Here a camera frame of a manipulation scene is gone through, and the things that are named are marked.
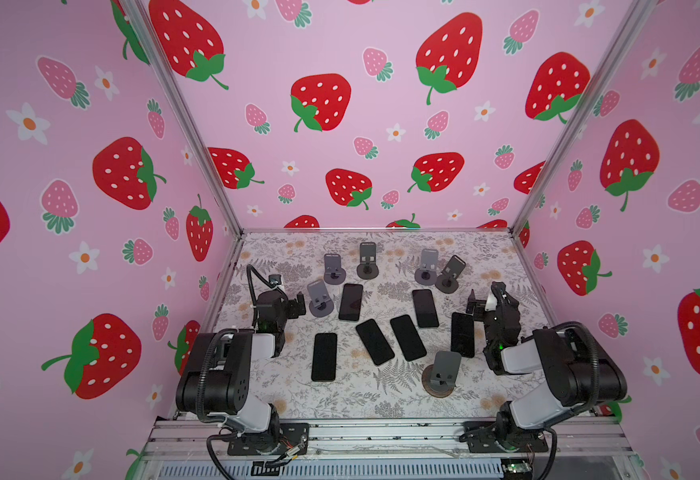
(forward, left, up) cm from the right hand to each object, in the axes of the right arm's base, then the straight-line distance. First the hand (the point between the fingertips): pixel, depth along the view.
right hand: (492, 291), depth 91 cm
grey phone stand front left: (-8, +53, -6) cm, 54 cm away
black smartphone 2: (-15, +35, -13) cm, 40 cm away
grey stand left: (+5, +51, -5) cm, 52 cm away
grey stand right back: (+12, +18, -9) cm, 24 cm away
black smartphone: (-2, +19, -10) cm, 22 cm away
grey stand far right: (+8, +12, -6) cm, 15 cm away
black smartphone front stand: (-13, +25, -11) cm, 30 cm away
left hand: (-6, +65, -2) cm, 65 cm away
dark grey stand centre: (+13, +40, -9) cm, 43 cm away
